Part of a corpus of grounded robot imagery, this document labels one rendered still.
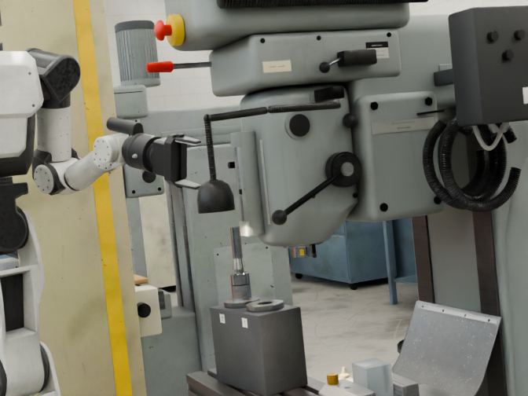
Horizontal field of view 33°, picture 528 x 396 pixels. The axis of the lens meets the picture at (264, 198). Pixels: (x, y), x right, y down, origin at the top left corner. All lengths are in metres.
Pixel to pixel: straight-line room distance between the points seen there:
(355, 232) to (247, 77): 7.49
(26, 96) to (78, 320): 1.45
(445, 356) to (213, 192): 0.68
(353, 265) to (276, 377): 7.13
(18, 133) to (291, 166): 0.75
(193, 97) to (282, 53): 9.64
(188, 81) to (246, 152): 9.58
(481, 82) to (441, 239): 0.55
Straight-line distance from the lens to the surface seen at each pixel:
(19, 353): 2.28
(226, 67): 1.84
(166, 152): 2.12
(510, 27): 1.72
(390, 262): 8.25
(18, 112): 2.23
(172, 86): 11.30
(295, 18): 1.76
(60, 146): 2.43
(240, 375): 2.17
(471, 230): 2.01
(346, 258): 9.19
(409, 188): 1.87
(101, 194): 3.50
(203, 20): 1.71
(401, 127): 1.86
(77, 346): 3.53
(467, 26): 1.69
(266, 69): 1.73
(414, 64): 1.90
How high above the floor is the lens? 1.51
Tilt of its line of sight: 3 degrees down
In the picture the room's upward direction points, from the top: 6 degrees counter-clockwise
